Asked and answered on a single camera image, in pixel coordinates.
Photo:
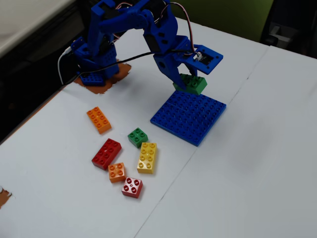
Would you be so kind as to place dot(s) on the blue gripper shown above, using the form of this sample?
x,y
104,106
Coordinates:
x,y
165,66

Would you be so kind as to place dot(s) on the green 2x4 block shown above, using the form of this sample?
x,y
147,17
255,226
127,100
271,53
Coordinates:
x,y
195,85

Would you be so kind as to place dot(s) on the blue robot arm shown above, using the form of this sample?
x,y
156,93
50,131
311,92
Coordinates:
x,y
99,37

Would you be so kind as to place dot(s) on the green 2x2 block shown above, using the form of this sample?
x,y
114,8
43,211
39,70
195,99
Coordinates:
x,y
137,137

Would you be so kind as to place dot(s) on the yellow 2x4 block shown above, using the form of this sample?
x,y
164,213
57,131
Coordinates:
x,y
147,156

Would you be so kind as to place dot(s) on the orange 2x4 block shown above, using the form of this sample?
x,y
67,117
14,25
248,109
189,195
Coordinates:
x,y
99,120

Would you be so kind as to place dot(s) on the red 2x4 block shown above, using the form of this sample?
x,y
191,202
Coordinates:
x,y
106,153

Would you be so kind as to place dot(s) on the orange 2x2 block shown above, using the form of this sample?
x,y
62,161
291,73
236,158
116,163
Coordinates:
x,y
117,172

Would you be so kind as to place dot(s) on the red 2x2 block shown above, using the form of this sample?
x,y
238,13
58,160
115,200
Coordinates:
x,y
132,187

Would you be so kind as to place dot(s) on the blue 8x8 baseplate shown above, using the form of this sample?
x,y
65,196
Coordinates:
x,y
188,119

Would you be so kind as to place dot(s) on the green panel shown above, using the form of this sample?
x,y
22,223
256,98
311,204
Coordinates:
x,y
223,15

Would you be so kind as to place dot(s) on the white foam board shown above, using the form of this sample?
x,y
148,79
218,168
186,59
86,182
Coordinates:
x,y
247,173
49,210

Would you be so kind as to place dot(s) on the black office chair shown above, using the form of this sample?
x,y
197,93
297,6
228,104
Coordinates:
x,y
304,24

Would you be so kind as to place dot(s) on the white background table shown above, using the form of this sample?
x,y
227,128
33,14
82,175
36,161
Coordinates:
x,y
19,22

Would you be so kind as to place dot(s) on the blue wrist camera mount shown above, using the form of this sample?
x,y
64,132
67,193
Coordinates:
x,y
214,62

